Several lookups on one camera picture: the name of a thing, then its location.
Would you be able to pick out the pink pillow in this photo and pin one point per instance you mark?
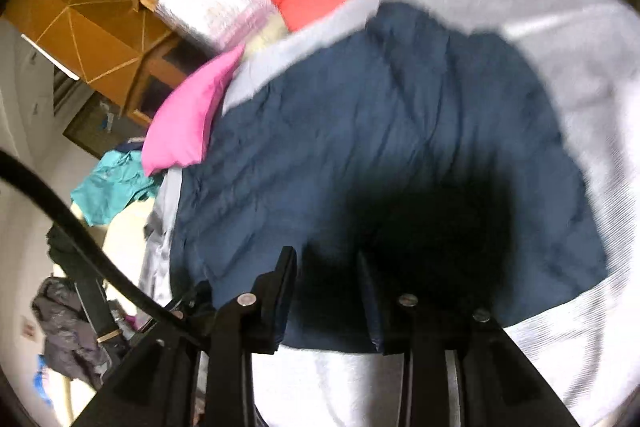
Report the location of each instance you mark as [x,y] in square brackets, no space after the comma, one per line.
[180,130]

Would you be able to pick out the navy blue padded jacket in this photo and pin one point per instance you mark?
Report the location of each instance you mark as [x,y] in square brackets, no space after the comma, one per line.
[406,158]

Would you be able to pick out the teal shirt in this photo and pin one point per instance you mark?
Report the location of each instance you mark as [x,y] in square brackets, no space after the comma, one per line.
[117,181]

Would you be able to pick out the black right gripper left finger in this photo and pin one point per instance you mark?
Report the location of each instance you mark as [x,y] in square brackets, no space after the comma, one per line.
[199,371]

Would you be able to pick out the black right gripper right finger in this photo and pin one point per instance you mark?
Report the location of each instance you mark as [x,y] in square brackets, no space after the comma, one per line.
[457,369]

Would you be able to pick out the dark grey jacket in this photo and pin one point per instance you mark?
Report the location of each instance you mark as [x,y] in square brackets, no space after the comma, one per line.
[85,334]

